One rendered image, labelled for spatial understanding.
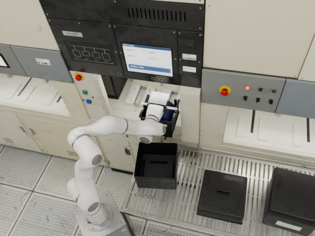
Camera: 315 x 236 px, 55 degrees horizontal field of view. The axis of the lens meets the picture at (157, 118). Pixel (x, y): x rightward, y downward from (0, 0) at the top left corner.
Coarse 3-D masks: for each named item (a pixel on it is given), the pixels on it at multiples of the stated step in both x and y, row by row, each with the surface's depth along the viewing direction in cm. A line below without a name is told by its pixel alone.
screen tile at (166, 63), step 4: (148, 52) 170; (152, 52) 169; (156, 52) 168; (160, 52) 167; (168, 52) 166; (152, 56) 171; (156, 56) 170; (160, 56) 169; (164, 56) 169; (168, 56) 168; (152, 60) 174; (156, 60) 173; (164, 60) 171; (168, 60) 170; (152, 64) 176; (156, 64) 175; (160, 64) 174; (164, 64) 173; (168, 64) 173
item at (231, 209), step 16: (208, 176) 205; (224, 176) 204; (240, 176) 203; (208, 192) 198; (224, 192) 196; (240, 192) 196; (208, 208) 191; (224, 208) 191; (240, 208) 190; (240, 224) 193
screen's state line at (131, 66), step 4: (128, 64) 181; (132, 64) 180; (136, 68) 182; (140, 68) 181; (144, 68) 180; (148, 68) 180; (152, 68) 179; (156, 68) 178; (160, 68) 177; (164, 68) 176; (164, 72) 179; (168, 72) 178
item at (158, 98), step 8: (152, 96) 198; (160, 96) 197; (168, 96) 197; (144, 104) 204; (160, 104) 194; (176, 104) 205; (144, 112) 208; (176, 112) 208; (160, 120) 198; (176, 120) 213; (168, 128) 202; (168, 136) 210
